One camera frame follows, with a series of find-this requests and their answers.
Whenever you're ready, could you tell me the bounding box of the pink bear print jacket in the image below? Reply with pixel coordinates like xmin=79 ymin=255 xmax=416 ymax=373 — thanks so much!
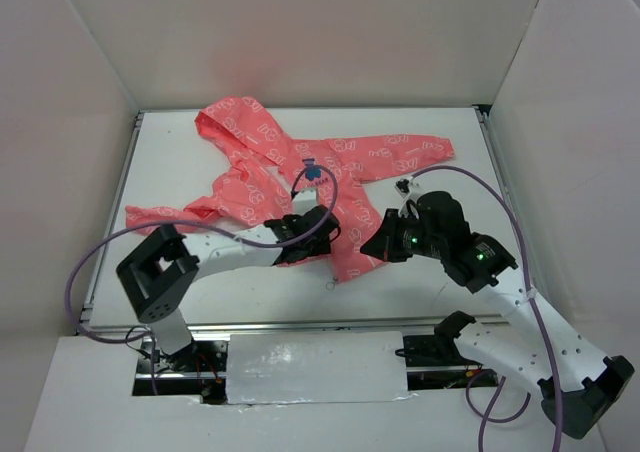
xmin=125 ymin=97 xmax=455 ymax=283

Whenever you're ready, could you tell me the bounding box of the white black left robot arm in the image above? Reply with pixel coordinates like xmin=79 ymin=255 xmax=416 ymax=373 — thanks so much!
xmin=116 ymin=205 xmax=341 ymax=372

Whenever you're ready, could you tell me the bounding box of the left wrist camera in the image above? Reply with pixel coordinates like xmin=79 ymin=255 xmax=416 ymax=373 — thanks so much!
xmin=292 ymin=188 xmax=318 ymax=216

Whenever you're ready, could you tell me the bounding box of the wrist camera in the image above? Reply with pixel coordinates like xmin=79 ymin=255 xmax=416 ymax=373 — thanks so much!
xmin=395 ymin=176 xmax=425 ymax=207
xmin=292 ymin=188 xmax=318 ymax=216

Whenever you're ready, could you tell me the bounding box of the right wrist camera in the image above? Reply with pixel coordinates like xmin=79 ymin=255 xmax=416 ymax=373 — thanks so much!
xmin=395 ymin=176 xmax=425 ymax=207

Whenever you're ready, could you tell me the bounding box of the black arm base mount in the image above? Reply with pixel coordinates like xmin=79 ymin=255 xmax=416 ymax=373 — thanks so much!
xmin=395 ymin=335 xmax=464 ymax=368

